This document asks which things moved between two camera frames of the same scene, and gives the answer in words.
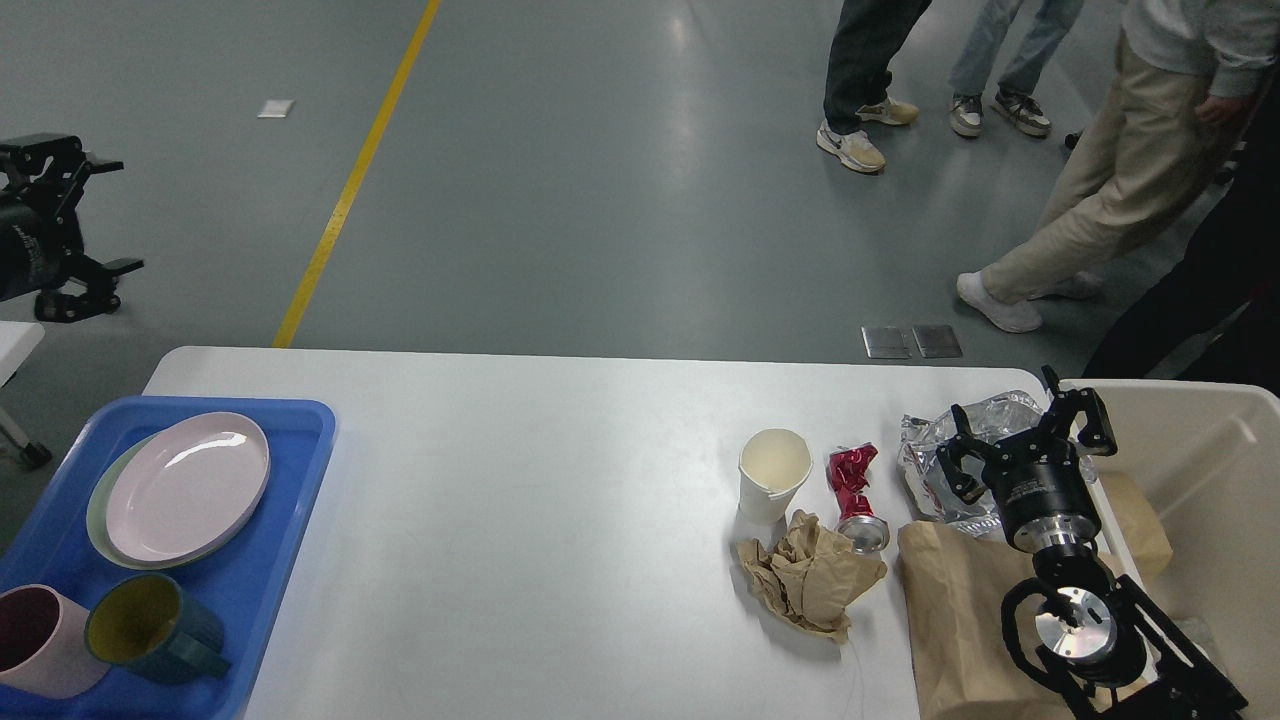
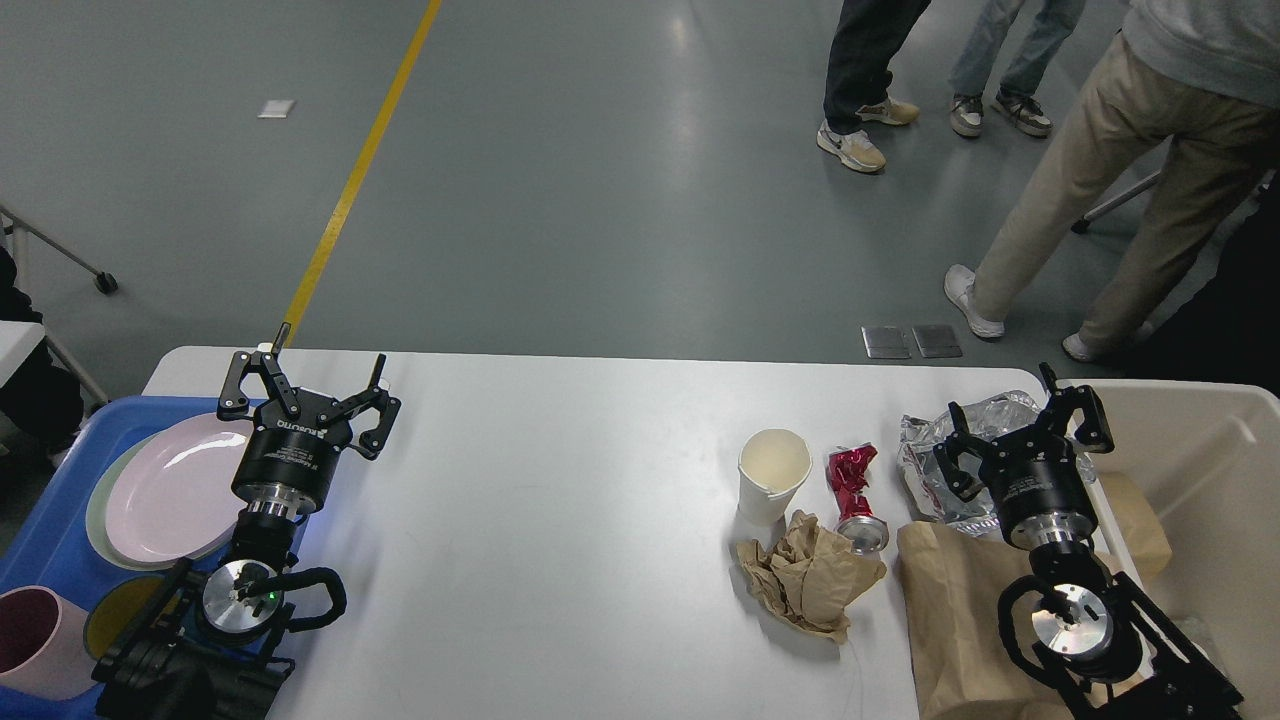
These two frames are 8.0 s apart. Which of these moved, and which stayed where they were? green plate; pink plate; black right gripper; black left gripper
Moved: black left gripper
Stayed: green plate; black right gripper; pink plate
